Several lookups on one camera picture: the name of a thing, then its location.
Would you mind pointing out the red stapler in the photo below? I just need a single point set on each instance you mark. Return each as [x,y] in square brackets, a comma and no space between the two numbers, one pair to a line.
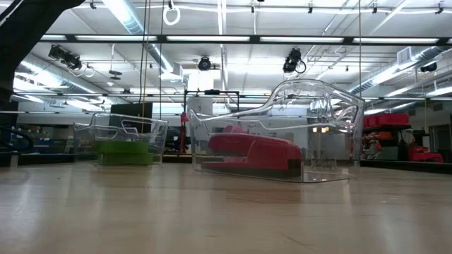
[265,157]

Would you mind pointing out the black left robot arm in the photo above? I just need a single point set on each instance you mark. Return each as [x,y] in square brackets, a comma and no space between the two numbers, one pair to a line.
[24,35]

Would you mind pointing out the red upright pole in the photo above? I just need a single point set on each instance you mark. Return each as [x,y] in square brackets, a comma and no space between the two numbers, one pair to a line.
[184,134]

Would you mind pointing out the black beam with light strips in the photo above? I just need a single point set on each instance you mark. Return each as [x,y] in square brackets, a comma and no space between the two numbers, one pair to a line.
[254,39]

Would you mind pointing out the black monitor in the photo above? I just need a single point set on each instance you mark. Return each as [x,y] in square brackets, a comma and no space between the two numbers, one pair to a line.
[130,109]

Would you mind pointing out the clear plastic bin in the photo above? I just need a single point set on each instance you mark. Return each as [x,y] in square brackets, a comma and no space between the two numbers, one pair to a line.
[328,106]
[123,123]

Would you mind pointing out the red storage bin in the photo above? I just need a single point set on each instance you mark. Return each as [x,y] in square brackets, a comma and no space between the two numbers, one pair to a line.
[388,120]

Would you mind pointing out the black ceiling spotlights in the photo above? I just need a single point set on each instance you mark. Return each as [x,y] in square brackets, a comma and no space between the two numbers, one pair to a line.
[65,58]

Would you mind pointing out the red box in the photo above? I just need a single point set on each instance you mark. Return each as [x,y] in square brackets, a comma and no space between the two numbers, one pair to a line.
[425,157]

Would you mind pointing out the black overhead camera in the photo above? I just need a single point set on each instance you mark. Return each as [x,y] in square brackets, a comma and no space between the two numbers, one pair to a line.
[204,64]

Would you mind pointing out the black aluminium table frame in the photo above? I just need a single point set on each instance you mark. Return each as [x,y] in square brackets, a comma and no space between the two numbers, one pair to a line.
[416,166]

